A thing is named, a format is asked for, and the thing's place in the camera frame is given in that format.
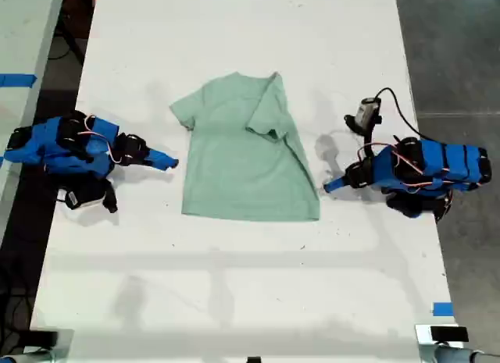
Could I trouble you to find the pale green T-shirt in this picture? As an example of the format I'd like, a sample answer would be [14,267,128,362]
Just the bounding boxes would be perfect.
[169,70,321,222]

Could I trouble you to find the long blue tape strip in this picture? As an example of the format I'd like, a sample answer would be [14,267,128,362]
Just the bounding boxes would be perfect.
[0,73,38,87]

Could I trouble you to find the short blue tape strip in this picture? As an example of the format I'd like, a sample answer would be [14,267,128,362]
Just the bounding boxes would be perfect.
[432,301,455,317]

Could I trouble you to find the white side table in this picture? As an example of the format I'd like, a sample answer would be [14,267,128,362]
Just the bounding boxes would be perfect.
[0,0,66,233]

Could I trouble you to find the grey metal tube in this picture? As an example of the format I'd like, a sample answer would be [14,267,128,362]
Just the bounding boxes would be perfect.
[420,343,500,363]

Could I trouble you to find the camera black stalk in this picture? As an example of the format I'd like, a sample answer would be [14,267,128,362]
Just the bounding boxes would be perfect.
[100,180,119,214]
[344,113,383,162]

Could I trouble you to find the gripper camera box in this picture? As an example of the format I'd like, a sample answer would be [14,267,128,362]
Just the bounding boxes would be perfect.
[63,185,105,211]
[354,98,382,126]

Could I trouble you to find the metal table bracket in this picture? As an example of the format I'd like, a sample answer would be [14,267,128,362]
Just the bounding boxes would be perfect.
[22,328,76,355]
[414,323,466,347]

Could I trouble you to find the black floor cable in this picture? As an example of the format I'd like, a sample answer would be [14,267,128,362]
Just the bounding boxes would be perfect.
[0,261,34,343]

